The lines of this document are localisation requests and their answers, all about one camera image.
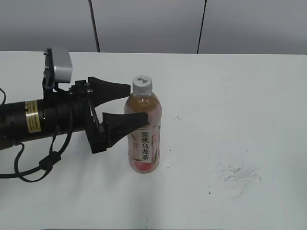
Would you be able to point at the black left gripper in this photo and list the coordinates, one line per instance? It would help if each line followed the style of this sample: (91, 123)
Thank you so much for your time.
(65, 112)

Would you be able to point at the white bottle cap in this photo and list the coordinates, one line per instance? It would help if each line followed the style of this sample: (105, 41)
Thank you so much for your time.
(142, 85)

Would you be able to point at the peach oolong tea bottle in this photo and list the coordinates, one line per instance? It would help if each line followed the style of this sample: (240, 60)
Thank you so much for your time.
(144, 143)

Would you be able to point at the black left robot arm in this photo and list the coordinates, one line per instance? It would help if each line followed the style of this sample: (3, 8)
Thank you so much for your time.
(22, 121)

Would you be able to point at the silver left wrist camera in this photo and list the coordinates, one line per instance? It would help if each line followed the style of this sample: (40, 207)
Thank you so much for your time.
(58, 67)

